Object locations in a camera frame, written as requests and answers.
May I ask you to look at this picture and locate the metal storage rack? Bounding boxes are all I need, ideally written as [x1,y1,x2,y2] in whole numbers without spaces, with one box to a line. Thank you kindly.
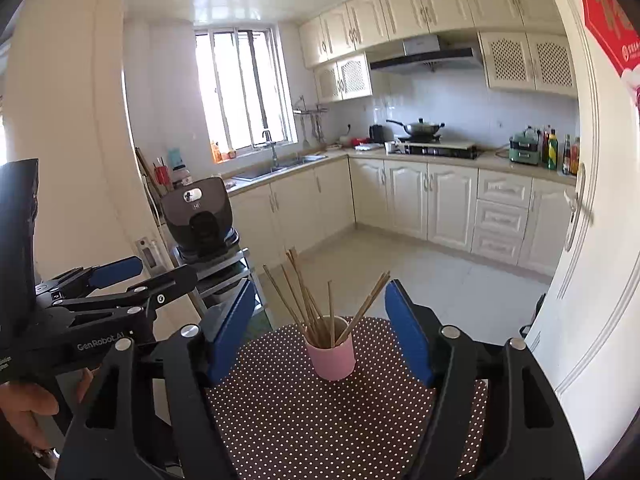
[171,246,267,316]

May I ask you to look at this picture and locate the cream upper cabinets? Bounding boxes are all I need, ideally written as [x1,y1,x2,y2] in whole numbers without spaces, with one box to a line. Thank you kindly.
[298,0,577,103]

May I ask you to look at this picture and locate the red utensil holder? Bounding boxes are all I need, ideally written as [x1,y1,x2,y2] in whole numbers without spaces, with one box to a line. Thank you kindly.
[153,157,171,188]

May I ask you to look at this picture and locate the long wooden chopstick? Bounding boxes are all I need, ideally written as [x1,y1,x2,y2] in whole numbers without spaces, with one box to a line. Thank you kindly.
[335,270,393,346]

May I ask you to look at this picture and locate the black range hood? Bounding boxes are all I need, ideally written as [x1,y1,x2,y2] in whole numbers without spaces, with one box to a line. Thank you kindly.
[369,35,484,75]

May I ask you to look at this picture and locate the black wok on stove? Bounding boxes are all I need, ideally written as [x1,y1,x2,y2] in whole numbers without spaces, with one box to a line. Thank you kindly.
[387,118,445,138]

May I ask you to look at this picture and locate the brown polka dot tablecloth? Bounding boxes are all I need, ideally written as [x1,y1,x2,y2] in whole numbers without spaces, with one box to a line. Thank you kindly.
[204,314,490,480]

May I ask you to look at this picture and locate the green toaster appliance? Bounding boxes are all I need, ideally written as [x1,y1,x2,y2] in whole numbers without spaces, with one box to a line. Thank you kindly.
[509,127,540,166]

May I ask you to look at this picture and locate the dark wooden chopstick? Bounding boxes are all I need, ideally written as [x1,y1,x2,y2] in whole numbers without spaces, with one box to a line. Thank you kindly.
[334,274,391,347]

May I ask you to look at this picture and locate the person's left hand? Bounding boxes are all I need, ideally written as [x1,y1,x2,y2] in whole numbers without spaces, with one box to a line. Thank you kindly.
[0,366,97,453]

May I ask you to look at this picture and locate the cream lower cabinets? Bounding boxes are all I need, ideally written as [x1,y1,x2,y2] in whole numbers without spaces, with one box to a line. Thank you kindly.
[230,152,576,276]

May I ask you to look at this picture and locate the yellow green bottle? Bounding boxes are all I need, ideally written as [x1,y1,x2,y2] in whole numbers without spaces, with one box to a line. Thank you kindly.
[547,128,558,171]

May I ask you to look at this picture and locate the kitchen window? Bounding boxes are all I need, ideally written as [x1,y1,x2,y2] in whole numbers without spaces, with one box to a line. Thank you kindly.
[195,27,296,162]

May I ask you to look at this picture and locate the cream cabinets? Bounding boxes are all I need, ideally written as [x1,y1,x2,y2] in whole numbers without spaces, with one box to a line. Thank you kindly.
[230,152,576,276]
[298,0,577,103]

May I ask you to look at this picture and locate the sauce bottles group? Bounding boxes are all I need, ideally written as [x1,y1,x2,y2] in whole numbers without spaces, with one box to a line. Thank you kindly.
[562,136,580,176]

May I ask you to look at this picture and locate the red door decoration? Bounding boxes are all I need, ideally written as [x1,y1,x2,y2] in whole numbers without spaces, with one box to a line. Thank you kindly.
[582,0,639,107]

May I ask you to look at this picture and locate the kitchen faucet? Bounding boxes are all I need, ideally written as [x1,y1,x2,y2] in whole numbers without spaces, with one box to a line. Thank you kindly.
[262,129,280,169]

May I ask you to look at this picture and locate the pink ceramic cup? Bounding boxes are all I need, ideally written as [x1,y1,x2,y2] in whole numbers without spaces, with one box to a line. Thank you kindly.
[304,315,356,382]

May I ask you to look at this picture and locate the black gas stove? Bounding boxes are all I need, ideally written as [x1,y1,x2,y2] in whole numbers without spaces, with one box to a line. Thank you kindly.
[397,141,480,160]

